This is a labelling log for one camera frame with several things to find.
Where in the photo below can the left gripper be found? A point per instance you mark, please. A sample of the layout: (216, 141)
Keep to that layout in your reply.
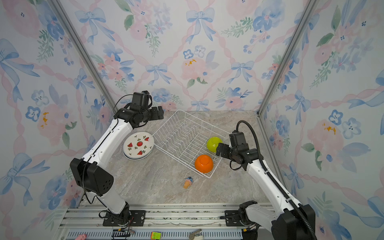
(156, 116)

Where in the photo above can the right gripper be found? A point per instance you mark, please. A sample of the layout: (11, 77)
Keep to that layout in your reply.
(224, 153)

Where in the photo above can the green bowl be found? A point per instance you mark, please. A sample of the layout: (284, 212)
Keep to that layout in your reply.
(213, 143)

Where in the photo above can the orange bowl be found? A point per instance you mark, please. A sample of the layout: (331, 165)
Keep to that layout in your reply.
(204, 164)

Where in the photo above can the white wire dish rack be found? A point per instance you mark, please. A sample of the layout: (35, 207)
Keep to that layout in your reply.
(184, 137)

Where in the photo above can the plate with fruit pattern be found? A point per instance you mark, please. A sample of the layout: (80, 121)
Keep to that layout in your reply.
(139, 144)

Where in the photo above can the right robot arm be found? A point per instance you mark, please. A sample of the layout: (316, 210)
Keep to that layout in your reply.
(289, 219)

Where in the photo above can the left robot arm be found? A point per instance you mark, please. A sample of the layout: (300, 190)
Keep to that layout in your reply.
(90, 172)

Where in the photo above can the small ice cream toy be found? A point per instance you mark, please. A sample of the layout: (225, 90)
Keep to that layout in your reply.
(188, 182)

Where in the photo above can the rubiks cube toy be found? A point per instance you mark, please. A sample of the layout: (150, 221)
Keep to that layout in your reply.
(156, 235)

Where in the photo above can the pink toy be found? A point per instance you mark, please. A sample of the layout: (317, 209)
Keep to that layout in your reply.
(81, 237)

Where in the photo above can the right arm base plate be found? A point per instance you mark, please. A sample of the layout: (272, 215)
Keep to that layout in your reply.
(237, 218)

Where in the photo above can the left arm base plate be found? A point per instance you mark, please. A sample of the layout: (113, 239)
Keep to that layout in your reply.
(132, 218)

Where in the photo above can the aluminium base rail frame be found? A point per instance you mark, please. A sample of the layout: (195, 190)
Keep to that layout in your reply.
(175, 222)

